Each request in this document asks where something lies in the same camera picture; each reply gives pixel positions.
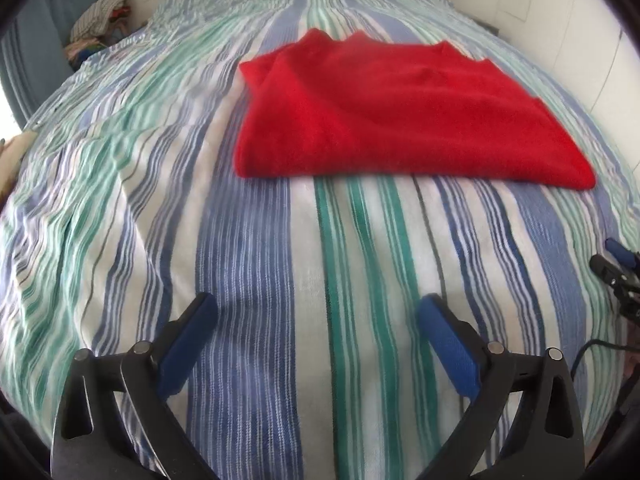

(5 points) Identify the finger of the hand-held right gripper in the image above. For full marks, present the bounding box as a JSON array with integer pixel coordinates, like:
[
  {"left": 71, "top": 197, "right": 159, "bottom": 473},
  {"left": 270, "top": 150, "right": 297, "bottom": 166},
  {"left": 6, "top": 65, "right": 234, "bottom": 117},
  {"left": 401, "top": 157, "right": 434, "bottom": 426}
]
[{"left": 589, "top": 237, "right": 640, "bottom": 322}]

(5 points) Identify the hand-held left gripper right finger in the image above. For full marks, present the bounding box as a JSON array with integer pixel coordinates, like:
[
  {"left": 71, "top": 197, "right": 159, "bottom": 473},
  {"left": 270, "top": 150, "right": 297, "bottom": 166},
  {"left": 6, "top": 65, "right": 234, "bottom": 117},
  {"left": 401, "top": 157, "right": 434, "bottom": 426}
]
[{"left": 412, "top": 294, "right": 586, "bottom": 480}]

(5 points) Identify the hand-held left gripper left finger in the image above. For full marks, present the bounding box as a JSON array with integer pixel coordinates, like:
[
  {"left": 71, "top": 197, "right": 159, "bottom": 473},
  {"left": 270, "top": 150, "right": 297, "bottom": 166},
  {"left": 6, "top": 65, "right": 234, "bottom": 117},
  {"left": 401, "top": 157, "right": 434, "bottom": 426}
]
[{"left": 50, "top": 291, "right": 221, "bottom": 480}]

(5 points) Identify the red knitted sweater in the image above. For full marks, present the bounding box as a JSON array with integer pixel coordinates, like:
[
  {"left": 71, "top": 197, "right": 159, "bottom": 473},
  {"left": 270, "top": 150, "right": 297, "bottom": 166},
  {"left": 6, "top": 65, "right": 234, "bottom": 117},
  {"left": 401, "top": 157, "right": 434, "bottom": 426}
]
[{"left": 234, "top": 29, "right": 597, "bottom": 192}]

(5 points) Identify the pile of clothes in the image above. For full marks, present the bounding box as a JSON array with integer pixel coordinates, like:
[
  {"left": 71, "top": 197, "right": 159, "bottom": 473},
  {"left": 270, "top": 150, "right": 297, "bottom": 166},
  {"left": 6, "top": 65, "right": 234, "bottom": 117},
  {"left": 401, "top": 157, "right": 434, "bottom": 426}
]
[{"left": 64, "top": 0, "right": 135, "bottom": 70}]

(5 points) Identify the striped blue green bedspread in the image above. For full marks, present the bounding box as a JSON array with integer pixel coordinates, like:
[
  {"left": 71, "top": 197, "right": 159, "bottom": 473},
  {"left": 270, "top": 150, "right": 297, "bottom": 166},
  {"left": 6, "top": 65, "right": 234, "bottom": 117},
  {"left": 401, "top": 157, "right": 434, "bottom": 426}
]
[{"left": 0, "top": 0, "right": 640, "bottom": 476}]

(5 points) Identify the beige pillow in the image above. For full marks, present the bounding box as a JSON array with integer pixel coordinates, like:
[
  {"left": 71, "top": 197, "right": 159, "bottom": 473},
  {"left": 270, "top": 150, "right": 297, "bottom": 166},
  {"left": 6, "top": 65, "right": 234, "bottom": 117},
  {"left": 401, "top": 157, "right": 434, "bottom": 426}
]
[{"left": 0, "top": 134, "right": 32, "bottom": 188}]

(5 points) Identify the white wardrobe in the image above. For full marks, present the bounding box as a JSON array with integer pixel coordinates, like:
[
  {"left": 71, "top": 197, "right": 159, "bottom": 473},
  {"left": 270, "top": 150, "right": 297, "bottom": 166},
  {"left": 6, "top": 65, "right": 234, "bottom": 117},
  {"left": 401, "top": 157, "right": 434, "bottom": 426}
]
[{"left": 434, "top": 0, "right": 640, "bottom": 128}]

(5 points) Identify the blue curtain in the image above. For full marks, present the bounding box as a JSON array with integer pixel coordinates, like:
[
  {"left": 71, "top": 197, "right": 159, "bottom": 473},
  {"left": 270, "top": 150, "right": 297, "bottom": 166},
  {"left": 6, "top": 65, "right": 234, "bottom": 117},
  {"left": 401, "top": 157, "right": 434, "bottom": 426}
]
[{"left": 0, "top": 0, "right": 108, "bottom": 121}]

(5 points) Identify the black cable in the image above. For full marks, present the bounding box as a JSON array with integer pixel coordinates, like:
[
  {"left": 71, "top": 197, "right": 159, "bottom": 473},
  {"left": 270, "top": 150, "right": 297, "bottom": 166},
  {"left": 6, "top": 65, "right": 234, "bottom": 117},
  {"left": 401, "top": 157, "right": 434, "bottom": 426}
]
[{"left": 571, "top": 338, "right": 640, "bottom": 377}]

